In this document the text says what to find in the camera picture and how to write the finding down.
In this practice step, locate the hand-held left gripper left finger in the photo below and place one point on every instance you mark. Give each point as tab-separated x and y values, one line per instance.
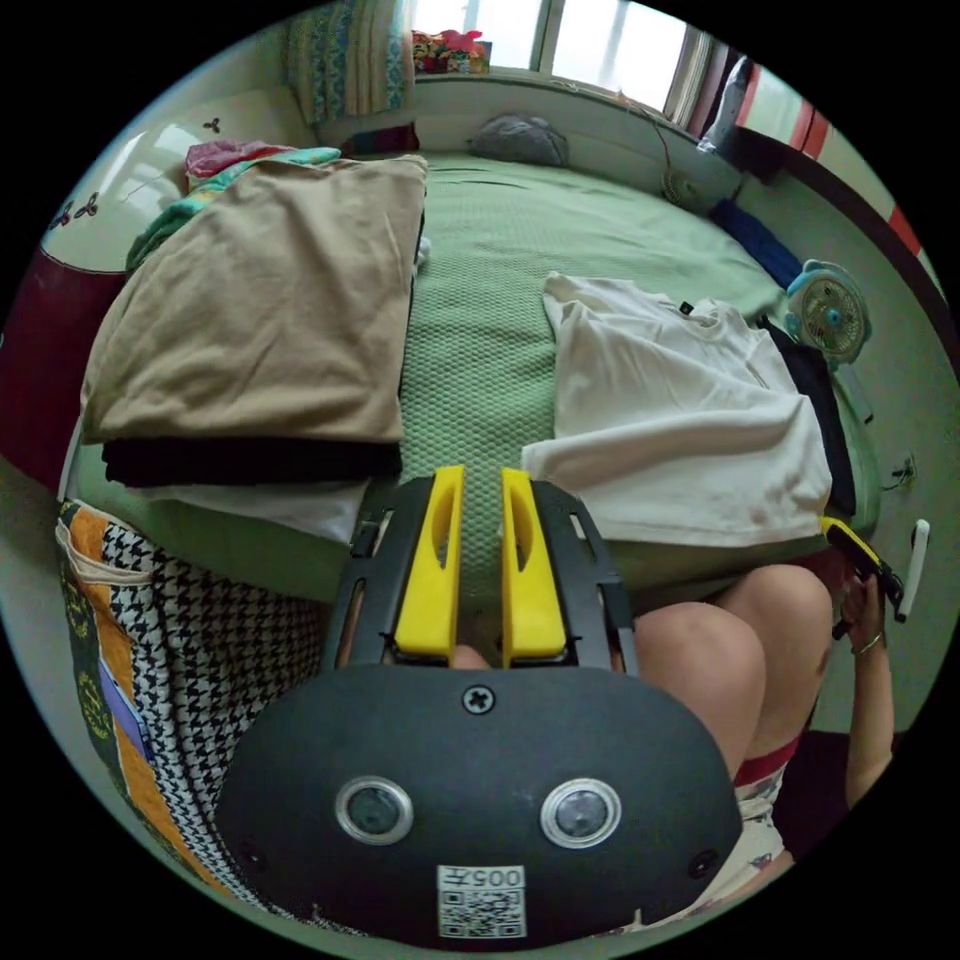
431	577

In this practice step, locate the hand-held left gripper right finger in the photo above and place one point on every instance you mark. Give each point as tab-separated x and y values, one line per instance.
529	592

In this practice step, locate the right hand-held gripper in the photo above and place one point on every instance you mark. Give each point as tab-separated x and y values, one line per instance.
879	583

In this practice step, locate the person's right forearm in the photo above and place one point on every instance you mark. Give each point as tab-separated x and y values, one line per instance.
874	720

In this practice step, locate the white t-shirt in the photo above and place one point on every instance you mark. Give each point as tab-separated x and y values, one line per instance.
675	420

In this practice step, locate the person's right hand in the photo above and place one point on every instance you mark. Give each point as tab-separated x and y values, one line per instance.
864	615

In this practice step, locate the dark garment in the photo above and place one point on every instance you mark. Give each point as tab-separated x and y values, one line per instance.
821	405

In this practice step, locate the light blue table fan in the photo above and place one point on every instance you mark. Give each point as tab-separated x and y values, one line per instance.
829	313

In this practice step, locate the houndstooth patterned cloth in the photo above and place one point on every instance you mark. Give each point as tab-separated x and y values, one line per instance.
187	660

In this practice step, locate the bed with green mat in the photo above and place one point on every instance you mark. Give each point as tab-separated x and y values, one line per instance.
487	300

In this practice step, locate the blue garment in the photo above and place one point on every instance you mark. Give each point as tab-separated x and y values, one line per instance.
757	244

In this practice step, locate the pile of clothes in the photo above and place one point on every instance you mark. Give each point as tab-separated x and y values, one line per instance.
262	300

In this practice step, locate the small white fan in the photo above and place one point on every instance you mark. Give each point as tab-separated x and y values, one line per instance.
679	189

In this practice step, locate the grey cushion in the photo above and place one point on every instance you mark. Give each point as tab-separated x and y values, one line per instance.
517	139

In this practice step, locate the white padded headboard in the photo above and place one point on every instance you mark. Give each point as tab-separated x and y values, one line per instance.
90	225

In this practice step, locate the patterned curtain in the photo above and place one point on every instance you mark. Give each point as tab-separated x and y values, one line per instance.
349	64

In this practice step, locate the window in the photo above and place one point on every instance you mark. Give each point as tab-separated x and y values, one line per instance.
600	45

